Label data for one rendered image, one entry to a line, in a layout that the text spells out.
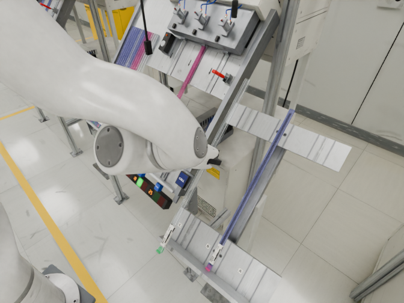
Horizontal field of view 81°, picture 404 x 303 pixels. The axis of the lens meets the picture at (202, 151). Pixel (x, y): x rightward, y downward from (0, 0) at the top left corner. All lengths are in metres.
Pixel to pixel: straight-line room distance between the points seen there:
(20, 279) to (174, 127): 0.46
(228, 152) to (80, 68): 0.97
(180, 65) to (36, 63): 0.78
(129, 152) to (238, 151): 0.91
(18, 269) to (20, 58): 0.44
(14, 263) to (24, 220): 1.44
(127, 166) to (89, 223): 1.48
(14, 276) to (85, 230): 1.20
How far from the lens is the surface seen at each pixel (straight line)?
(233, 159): 1.16
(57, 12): 2.05
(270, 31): 0.93
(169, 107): 0.30
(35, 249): 1.88
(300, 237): 1.73
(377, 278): 1.45
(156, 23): 1.23
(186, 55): 1.03
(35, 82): 0.30
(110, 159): 0.36
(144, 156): 0.36
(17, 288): 0.64
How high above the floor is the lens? 1.42
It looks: 42 degrees down
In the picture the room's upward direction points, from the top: straight up
